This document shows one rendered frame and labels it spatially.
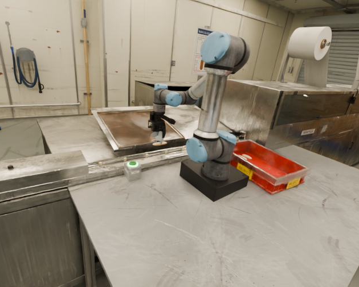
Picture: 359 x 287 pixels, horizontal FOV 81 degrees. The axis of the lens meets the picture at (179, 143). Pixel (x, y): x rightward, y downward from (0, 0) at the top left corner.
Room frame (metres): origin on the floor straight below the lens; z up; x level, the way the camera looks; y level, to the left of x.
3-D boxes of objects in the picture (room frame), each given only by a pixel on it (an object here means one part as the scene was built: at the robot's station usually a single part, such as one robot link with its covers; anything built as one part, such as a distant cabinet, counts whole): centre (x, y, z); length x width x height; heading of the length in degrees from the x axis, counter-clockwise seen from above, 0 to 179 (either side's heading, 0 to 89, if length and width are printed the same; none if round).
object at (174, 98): (1.14, 0.06, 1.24); 0.11 x 0.11 x 0.08; 41
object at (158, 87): (1.20, 0.14, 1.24); 0.09 x 0.08 x 0.11; 40
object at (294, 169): (1.23, -0.52, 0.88); 0.49 x 0.34 x 0.10; 33
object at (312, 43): (2.21, -1.08, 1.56); 0.36 x 0.27 x 0.51; 37
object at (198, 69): (2.39, -0.16, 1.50); 0.33 x 0.01 x 0.45; 133
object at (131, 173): (0.97, 0.23, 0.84); 0.08 x 0.08 x 0.11; 37
